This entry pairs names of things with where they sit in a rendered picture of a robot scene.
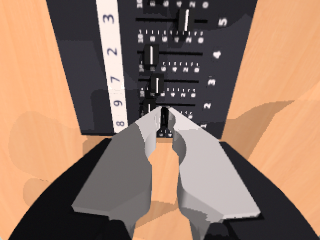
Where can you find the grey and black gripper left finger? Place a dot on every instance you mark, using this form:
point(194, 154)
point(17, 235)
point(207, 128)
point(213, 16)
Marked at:
point(111, 181)

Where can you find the black lighting desk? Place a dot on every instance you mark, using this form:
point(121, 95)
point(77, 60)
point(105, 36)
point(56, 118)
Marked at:
point(111, 83)

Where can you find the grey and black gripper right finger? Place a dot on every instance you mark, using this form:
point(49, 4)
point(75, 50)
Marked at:
point(216, 184)

